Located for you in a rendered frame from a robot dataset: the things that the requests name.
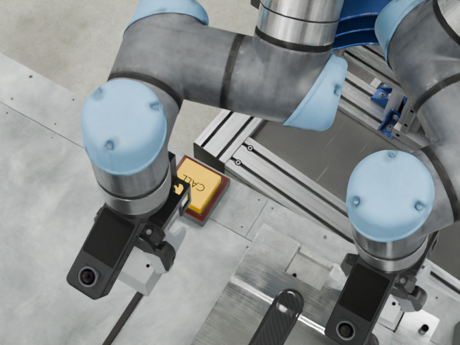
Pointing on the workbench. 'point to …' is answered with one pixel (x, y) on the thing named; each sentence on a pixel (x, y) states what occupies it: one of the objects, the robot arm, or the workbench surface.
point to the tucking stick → (122, 318)
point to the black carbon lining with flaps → (284, 320)
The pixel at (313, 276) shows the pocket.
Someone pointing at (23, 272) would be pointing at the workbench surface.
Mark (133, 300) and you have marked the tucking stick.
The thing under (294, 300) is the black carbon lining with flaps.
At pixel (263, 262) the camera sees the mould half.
